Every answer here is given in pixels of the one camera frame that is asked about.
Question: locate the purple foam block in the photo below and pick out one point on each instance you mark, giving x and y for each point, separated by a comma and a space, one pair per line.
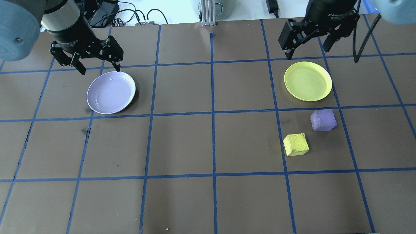
323, 120

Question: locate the yellow foam block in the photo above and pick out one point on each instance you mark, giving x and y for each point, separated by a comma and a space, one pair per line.
295, 144

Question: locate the small black power adapter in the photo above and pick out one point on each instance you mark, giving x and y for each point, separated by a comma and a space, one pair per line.
271, 5

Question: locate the blue plastic bin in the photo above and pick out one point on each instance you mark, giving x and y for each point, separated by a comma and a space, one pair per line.
367, 6

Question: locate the light purple plate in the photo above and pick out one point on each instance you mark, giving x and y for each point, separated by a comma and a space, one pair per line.
110, 92

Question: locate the large black power brick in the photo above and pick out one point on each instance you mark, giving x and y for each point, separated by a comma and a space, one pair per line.
104, 9

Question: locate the small grey connector box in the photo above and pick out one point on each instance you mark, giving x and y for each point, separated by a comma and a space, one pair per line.
146, 23

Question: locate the yellow plate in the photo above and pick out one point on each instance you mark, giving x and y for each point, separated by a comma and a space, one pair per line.
307, 81

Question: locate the grey round container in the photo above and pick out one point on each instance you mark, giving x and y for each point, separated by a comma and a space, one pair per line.
225, 8

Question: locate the aluminium frame bar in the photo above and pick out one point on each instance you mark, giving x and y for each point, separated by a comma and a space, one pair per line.
209, 13

